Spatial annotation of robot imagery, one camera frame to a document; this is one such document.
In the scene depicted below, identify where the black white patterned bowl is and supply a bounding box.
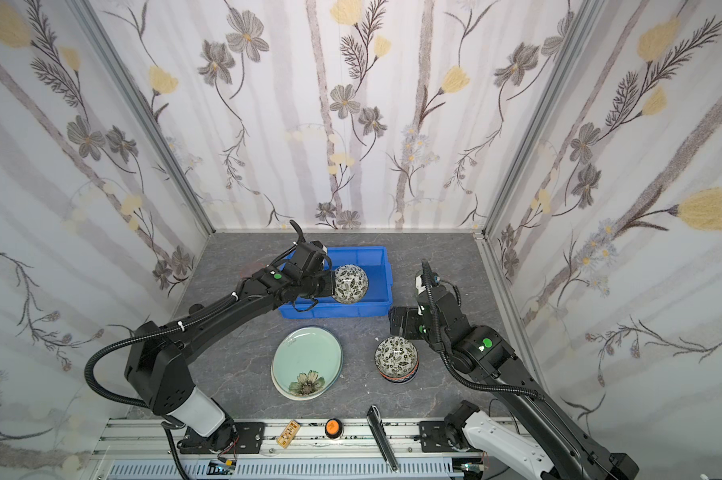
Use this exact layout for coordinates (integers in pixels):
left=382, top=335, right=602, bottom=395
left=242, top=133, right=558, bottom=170
left=333, top=264, right=369, bottom=304

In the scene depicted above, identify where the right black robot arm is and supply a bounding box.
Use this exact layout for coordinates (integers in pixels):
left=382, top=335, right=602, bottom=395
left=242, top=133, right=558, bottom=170
left=389, top=265, right=639, bottom=479

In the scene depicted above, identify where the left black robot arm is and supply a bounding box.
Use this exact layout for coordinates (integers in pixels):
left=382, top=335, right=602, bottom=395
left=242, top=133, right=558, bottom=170
left=84, top=239, right=334, bottom=451

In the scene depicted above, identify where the blue plastic bin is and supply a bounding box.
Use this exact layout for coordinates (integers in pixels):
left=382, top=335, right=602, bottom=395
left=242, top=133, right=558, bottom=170
left=278, top=246, right=393, bottom=320

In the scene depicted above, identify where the green floral plate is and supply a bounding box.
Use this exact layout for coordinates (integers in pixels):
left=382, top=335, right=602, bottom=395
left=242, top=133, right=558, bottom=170
left=270, top=326, right=344, bottom=401

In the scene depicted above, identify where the orange round button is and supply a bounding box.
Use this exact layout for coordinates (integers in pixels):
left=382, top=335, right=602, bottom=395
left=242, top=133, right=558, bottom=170
left=324, top=418, right=344, bottom=440

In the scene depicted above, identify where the small wooden tag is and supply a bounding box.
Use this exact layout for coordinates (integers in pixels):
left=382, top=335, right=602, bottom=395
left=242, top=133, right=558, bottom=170
left=276, top=420, right=302, bottom=449

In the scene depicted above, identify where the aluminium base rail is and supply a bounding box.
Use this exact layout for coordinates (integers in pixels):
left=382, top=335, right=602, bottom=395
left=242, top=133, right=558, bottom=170
left=90, top=418, right=518, bottom=480

